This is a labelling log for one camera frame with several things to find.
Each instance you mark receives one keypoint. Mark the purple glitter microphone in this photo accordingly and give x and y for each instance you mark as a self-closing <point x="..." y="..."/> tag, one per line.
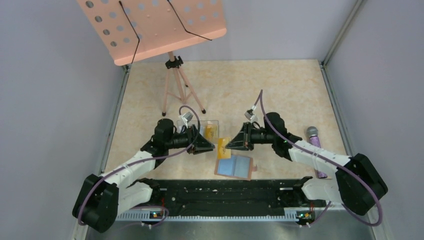
<point x="313" y="138"/>

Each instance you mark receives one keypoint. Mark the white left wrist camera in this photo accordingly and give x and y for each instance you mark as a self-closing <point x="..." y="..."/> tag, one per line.
<point x="186" y="118"/>

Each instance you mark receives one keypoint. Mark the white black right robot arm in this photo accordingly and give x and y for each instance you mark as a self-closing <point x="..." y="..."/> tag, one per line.
<point x="352" y="181"/>

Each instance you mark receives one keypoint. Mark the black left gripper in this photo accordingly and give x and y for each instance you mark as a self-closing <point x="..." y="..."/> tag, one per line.
<point x="197" y="144"/>

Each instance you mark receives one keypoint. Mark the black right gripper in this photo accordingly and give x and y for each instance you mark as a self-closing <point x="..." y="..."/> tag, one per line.
<point x="243" y="140"/>

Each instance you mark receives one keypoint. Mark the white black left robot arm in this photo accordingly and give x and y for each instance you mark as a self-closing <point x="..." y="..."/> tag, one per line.
<point x="103" y="198"/>

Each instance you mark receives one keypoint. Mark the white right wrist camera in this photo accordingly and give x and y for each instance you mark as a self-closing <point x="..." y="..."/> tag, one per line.
<point x="250" y="115"/>

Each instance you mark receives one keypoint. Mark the pink music stand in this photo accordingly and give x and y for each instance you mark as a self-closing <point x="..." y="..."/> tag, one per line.
<point x="135" y="30"/>

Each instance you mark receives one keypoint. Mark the yellow credit card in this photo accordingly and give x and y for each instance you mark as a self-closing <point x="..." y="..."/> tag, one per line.
<point x="210" y="132"/>
<point x="222" y="151"/>

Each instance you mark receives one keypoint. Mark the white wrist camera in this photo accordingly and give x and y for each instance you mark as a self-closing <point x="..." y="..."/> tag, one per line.
<point x="250" y="115"/>
<point x="186" y="118"/>

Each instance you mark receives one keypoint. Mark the clear plastic card box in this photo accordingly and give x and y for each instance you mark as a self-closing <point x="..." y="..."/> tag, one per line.
<point x="203" y="124"/>

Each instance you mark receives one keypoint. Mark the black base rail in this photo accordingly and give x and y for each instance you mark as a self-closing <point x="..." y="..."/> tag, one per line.
<point x="229" y="198"/>

